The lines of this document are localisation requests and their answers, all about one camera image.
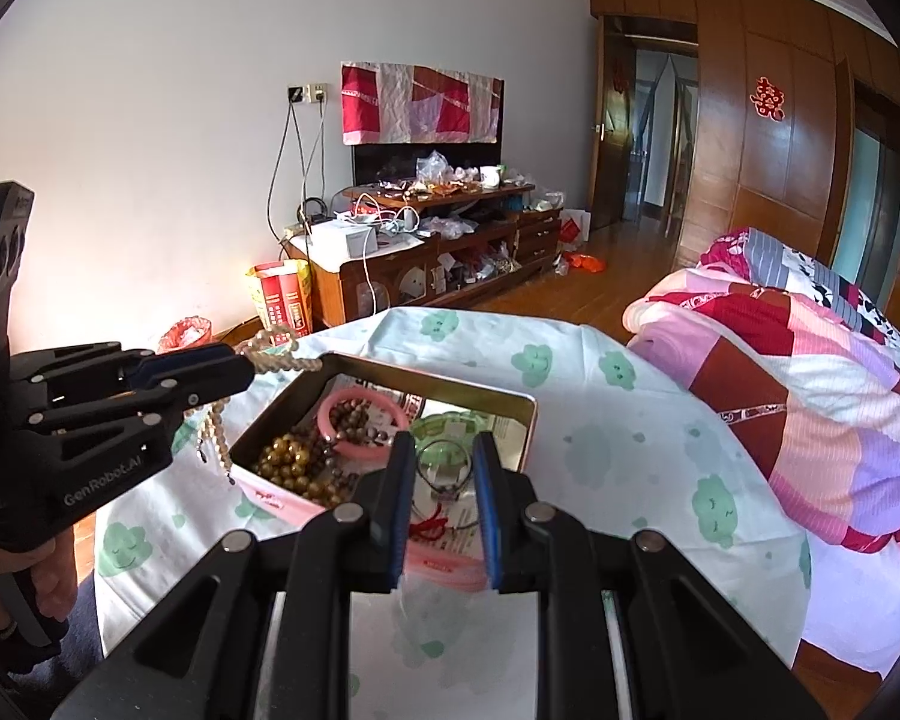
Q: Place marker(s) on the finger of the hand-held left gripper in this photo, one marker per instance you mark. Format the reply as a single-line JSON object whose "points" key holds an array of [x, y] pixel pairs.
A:
{"points": [[180, 361], [217, 382]]}

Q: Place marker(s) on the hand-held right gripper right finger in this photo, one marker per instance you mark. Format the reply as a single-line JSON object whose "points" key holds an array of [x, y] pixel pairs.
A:
{"points": [[487, 510]]}

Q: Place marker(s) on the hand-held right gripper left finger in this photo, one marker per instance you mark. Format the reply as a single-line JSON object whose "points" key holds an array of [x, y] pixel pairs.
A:
{"points": [[401, 510]]}

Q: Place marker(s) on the pink tin box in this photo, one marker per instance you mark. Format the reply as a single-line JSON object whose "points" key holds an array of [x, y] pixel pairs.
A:
{"points": [[517, 420]]}

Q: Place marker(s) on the pink bangle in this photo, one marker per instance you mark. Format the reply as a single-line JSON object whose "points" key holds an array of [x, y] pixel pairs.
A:
{"points": [[325, 420]]}

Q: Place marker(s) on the person's left hand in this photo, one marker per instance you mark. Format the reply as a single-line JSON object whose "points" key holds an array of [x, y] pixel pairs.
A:
{"points": [[56, 577]]}

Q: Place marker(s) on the bin with red plastic bag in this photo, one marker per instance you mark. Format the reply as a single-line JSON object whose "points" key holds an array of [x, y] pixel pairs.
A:
{"points": [[184, 336]]}

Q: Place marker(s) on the red and yellow bag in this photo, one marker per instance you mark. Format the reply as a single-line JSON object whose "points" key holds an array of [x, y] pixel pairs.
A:
{"points": [[277, 300]]}

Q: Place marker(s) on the white tablecloth, green clouds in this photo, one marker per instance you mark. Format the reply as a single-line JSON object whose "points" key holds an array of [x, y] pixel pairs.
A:
{"points": [[630, 450]]}

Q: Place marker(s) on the white cardboard box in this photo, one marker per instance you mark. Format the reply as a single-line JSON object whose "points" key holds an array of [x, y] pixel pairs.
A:
{"points": [[341, 240]]}

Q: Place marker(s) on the orange plastic bag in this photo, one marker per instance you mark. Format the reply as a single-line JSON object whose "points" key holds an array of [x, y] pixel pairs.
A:
{"points": [[586, 263]]}

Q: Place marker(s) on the black television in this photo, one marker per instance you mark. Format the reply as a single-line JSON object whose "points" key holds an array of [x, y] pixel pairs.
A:
{"points": [[390, 161]]}

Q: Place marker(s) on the wooden television cabinet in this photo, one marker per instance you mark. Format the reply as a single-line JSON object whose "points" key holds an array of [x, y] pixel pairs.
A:
{"points": [[540, 229]]}

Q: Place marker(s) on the white and red gift bag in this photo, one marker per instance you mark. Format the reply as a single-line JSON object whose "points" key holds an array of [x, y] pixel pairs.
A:
{"points": [[574, 229]]}

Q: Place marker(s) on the clear plastic bag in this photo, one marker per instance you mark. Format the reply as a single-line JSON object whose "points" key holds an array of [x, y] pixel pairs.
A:
{"points": [[433, 169]]}

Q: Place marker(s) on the red patchwork cloth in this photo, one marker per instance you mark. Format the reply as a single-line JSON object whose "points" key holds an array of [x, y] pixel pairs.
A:
{"points": [[390, 105]]}

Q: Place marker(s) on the pink patchwork quilt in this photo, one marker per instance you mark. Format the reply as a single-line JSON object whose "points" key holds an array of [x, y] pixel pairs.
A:
{"points": [[795, 390]]}

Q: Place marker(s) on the white mug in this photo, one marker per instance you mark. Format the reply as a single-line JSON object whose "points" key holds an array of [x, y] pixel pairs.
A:
{"points": [[490, 177]]}

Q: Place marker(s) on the wooden door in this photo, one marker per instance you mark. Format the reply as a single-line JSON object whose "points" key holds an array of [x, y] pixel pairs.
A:
{"points": [[611, 135]]}

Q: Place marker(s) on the wooden wardrobe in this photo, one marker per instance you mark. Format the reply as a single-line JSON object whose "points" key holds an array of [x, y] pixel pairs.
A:
{"points": [[780, 180]]}

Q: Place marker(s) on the red paper-cut decoration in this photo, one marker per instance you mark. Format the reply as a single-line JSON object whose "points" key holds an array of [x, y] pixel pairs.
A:
{"points": [[767, 99]]}

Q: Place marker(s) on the wall power outlet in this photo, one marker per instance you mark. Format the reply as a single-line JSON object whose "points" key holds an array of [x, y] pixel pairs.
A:
{"points": [[307, 94]]}

